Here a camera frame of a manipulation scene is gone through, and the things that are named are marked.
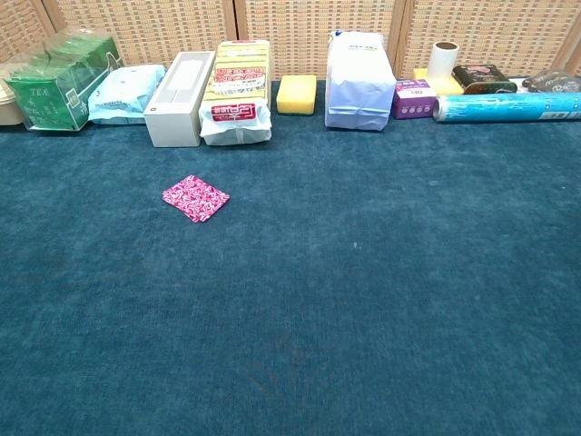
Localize pink patterned card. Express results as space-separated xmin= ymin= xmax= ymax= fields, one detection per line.
xmin=161 ymin=174 xmax=231 ymax=224

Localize yellow sponge multipack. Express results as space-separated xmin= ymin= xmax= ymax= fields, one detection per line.
xmin=198 ymin=39 xmax=273 ymax=146

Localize teal felt table cover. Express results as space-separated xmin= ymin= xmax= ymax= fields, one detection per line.
xmin=0 ymin=79 xmax=581 ymax=436

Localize white paper bag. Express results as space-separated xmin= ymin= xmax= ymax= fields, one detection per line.
xmin=324 ymin=30 xmax=397 ymax=132

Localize long white cardboard box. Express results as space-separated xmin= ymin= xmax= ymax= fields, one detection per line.
xmin=143 ymin=50 xmax=217 ymax=149

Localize small purple box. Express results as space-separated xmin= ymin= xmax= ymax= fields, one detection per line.
xmin=392 ymin=78 xmax=438 ymax=120

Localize woven bamboo folding screen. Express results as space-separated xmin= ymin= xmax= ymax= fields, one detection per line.
xmin=0 ymin=0 xmax=581 ymax=82

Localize light blue wet wipes pack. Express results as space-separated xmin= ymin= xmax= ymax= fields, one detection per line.
xmin=87 ymin=64 xmax=168 ymax=126

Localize white roll cardboard core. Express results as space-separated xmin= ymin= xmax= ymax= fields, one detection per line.
xmin=428 ymin=41 xmax=460 ymax=84

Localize blue cling film roll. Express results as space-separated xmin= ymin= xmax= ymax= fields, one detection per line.
xmin=432 ymin=92 xmax=581 ymax=124

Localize dark green tin can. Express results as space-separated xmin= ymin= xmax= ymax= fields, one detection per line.
xmin=451 ymin=64 xmax=518 ymax=95

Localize clear box green tea bags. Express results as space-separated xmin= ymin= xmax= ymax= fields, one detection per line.
xmin=3 ymin=27 xmax=124 ymax=133

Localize beige lidded food container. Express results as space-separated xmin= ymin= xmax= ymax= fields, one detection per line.
xmin=0 ymin=63 xmax=26 ymax=127

